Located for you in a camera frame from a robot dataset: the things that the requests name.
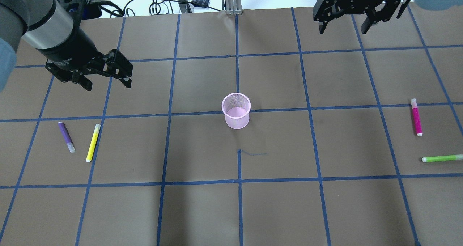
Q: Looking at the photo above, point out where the green marker pen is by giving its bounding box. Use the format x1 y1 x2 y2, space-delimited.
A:
421 154 463 162

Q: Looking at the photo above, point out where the black cables bundle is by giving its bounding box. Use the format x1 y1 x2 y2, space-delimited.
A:
51 0 225 18

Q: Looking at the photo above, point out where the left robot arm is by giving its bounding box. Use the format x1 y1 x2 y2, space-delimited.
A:
0 0 133 91

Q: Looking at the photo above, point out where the aluminium frame post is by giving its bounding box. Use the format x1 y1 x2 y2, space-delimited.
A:
223 0 243 15

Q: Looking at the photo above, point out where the black power adapter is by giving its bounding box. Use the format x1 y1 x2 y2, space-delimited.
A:
191 0 210 8

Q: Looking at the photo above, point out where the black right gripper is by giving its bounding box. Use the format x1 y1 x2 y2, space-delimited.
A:
314 0 411 34

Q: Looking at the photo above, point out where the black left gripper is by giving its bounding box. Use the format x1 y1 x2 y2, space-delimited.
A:
45 49 133 91

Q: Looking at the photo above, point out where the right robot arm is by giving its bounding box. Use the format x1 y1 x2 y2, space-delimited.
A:
313 0 463 34

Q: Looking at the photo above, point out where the purple marker pen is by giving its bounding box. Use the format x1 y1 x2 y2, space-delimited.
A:
58 121 76 153

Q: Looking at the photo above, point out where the yellow marker pen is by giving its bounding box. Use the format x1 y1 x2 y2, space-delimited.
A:
86 124 101 162

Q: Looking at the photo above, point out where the pink marker pen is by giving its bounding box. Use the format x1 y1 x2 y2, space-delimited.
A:
410 99 423 136

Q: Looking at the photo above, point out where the pink mesh cup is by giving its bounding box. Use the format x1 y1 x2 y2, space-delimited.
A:
221 93 251 130

